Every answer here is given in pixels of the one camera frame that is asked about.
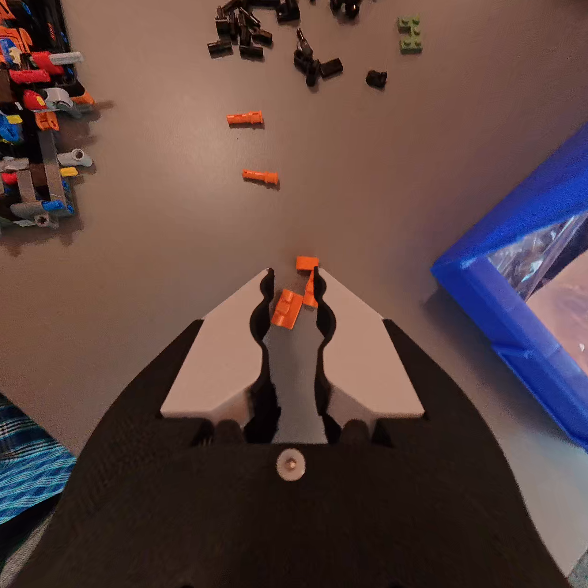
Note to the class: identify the orange lego pin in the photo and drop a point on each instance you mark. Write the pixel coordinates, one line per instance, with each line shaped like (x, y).
(260, 176)
(245, 118)

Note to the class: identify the multicoloured lego car assembly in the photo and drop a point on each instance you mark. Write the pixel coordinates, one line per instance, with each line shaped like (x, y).
(48, 165)

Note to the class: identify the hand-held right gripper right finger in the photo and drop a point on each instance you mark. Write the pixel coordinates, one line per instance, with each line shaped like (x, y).
(367, 363)

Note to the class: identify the green lego plate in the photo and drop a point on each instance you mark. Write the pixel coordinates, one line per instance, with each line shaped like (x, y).
(410, 34)

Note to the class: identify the pile of black lego pieces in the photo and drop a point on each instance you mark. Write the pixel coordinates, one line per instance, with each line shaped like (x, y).
(328, 68)

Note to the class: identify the small orange lego piece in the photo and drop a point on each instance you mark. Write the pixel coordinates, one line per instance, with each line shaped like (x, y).
(307, 262)
(287, 308)
(311, 291)

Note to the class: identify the clear plastic bags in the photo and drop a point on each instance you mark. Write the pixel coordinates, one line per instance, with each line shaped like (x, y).
(537, 248)

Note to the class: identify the blue plastic bin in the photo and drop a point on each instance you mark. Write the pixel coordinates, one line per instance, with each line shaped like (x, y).
(551, 193)

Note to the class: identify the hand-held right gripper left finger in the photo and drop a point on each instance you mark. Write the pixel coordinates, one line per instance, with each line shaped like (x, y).
(216, 363)

